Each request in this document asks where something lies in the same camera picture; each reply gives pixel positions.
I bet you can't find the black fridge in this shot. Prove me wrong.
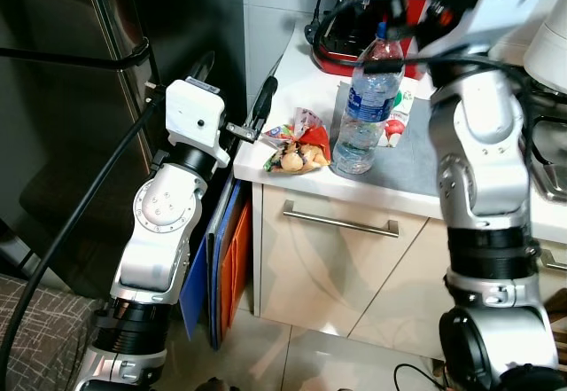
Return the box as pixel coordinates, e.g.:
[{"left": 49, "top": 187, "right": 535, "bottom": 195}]
[{"left": 0, "top": 0, "right": 247, "bottom": 299}]

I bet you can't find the red printed snack bag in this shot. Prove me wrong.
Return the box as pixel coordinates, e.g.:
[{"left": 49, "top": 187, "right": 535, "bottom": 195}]
[{"left": 262, "top": 107, "right": 333, "bottom": 176}]

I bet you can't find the steel gas stove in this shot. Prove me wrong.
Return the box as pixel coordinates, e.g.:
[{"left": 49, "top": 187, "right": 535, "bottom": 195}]
[{"left": 523, "top": 90, "right": 567, "bottom": 204}]

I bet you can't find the white red green carton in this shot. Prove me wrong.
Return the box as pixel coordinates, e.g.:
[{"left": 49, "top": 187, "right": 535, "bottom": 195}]
[{"left": 377, "top": 83, "right": 417, "bottom": 150}]

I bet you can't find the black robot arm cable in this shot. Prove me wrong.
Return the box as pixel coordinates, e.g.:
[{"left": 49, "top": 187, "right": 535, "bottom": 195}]
[
  {"left": 0, "top": 38, "right": 151, "bottom": 71},
  {"left": 310, "top": 0, "right": 532, "bottom": 99},
  {"left": 0, "top": 90, "right": 169, "bottom": 383}
]

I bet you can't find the grey counter mat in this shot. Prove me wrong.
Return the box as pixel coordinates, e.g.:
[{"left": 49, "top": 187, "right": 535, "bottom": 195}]
[{"left": 330, "top": 98, "right": 454, "bottom": 199}]

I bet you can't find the orange plastic board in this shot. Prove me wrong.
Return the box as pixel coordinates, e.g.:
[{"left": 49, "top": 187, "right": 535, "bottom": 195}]
[{"left": 220, "top": 200, "right": 255, "bottom": 328}]

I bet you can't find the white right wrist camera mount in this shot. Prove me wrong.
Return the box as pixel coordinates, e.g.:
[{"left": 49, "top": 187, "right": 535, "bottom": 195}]
[{"left": 423, "top": 0, "right": 566, "bottom": 62}]

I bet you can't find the metal drawer handle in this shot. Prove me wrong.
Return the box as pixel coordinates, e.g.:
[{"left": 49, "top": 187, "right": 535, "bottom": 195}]
[
  {"left": 282, "top": 199, "right": 401, "bottom": 238},
  {"left": 539, "top": 247, "right": 567, "bottom": 272}
]

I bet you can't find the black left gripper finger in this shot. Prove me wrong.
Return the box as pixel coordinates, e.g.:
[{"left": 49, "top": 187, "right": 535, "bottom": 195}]
[
  {"left": 186, "top": 51, "right": 219, "bottom": 87},
  {"left": 250, "top": 75, "right": 279, "bottom": 141}
]

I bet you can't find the white round pot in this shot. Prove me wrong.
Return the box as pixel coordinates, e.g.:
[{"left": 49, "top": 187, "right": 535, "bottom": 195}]
[{"left": 523, "top": 0, "right": 567, "bottom": 95}]

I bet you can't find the grey-blue board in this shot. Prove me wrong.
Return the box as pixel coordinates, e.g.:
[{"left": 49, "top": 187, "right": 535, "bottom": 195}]
[{"left": 206, "top": 176, "right": 246, "bottom": 349}]

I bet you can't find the clear plastic water bottle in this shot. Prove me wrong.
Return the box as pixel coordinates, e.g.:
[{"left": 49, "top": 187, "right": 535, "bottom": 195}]
[{"left": 331, "top": 22, "right": 407, "bottom": 177}]

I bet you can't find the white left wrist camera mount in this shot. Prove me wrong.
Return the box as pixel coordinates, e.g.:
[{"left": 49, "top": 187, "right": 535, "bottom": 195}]
[{"left": 165, "top": 78, "right": 235, "bottom": 168}]

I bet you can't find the bright blue plastic board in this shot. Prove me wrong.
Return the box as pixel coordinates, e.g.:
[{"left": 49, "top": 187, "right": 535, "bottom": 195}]
[{"left": 180, "top": 231, "right": 211, "bottom": 340}]

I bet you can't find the red cooking appliance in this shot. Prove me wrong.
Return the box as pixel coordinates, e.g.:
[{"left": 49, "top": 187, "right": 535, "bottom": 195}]
[{"left": 298, "top": 0, "right": 444, "bottom": 80}]

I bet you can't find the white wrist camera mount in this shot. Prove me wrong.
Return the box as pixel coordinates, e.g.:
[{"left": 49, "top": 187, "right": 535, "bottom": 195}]
[
  {"left": 423, "top": 0, "right": 566, "bottom": 62},
  {"left": 165, "top": 78, "right": 235, "bottom": 168}
]

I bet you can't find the cream kitchen drawer cabinet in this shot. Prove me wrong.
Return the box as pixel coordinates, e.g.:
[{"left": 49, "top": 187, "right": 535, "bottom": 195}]
[{"left": 252, "top": 183, "right": 567, "bottom": 361}]

